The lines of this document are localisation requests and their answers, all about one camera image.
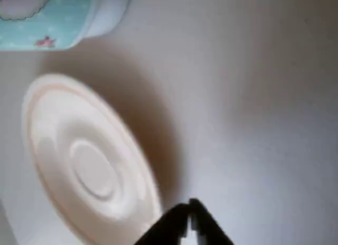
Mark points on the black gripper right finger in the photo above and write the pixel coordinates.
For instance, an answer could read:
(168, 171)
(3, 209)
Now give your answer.
(208, 231)

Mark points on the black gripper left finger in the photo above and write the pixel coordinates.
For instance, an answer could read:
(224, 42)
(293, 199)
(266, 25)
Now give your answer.
(169, 229)

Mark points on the white ceramic mug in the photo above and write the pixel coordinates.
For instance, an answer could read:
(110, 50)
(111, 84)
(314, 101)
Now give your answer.
(52, 18)

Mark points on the cream saucer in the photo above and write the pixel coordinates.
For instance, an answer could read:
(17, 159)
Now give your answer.
(89, 171)

